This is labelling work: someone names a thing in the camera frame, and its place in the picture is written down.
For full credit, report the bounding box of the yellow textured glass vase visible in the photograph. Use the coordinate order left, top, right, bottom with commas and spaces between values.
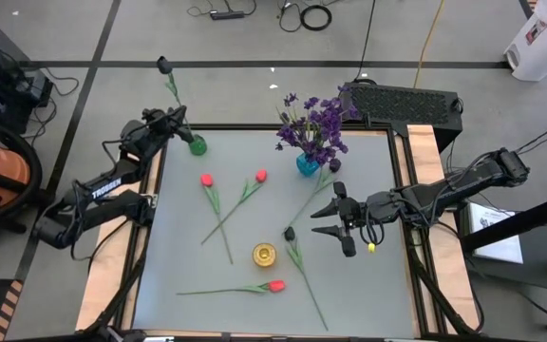
252, 241, 278, 269

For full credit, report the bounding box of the yellow cable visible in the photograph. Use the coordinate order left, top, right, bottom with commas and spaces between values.
411, 0, 447, 90

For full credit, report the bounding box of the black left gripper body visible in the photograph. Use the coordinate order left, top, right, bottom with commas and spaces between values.
120, 106, 180, 157

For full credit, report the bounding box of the black aluminium table frame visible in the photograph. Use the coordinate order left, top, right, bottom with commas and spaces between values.
82, 105, 487, 342

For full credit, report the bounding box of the black metal stand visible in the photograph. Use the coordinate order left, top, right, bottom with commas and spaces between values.
458, 186, 547, 334

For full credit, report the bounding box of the black power strip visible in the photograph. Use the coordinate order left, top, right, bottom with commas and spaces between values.
208, 9, 247, 22

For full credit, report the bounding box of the purple artificial flower stem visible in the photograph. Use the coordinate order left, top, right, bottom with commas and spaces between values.
303, 85, 363, 174
279, 91, 302, 125
274, 120, 306, 154

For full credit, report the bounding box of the coiled black cable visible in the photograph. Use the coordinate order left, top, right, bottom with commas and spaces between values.
298, 4, 334, 33

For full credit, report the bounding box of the long black cable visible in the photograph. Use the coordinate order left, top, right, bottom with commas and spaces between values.
352, 0, 379, 83

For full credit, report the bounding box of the red artificial tulip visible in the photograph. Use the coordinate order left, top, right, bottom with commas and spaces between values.
175, 278, 288, 297
199, 173, 236, 266
199, 168, 269, 247

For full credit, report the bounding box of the grey table mat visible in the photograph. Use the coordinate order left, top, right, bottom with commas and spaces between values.
131, 128, 418, 340

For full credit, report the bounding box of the blue textured glass vase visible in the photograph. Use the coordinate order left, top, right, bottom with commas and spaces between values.
295, 152, 324, 179

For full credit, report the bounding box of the orange vacuum cleaner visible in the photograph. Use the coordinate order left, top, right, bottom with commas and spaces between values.
0, 134, 57, 249

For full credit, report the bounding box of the black vacuum hose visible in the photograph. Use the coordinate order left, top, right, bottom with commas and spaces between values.
0, 118, 45, 225

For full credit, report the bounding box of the white bin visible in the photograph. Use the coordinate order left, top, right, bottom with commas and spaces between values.
502, 0, 547, 83

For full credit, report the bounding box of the black perforated computer case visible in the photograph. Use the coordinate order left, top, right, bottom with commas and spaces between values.
338, 81, 465, 154

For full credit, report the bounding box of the white paper sheet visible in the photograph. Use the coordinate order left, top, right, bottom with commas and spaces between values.
467, 200, 525, 266

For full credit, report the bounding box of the light wooden table board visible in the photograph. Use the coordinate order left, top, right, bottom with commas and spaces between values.
74, 123, 482, 334

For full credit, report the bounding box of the green textured glass vase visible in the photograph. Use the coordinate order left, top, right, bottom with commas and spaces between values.
187, 134, 209, 158

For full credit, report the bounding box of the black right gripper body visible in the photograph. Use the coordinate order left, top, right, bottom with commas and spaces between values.
331, 180, 402, 258

